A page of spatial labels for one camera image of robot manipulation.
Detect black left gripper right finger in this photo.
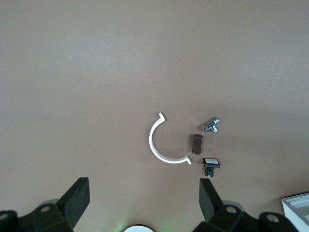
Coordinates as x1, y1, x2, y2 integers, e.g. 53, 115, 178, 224
193, 178, 296, 232

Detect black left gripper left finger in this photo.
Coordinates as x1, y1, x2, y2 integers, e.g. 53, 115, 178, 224
0, 177, 91, 232

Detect white drawer with grey rim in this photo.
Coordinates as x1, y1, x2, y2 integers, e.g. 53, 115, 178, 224
281, 192, 309, 232

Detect dark brown cylinder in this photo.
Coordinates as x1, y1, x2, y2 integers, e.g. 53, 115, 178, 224
191, 133, 203, 155

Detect chrome metal tee fitting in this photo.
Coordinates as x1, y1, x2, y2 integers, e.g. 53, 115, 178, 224
200, 117, 222, 133

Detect white C-shaped plastic clamp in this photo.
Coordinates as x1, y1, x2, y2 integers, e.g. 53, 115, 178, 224
149, 112, 193, 165

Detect black switch with white cap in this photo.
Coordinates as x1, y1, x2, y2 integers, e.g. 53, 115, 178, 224
200, 157, 221, 179

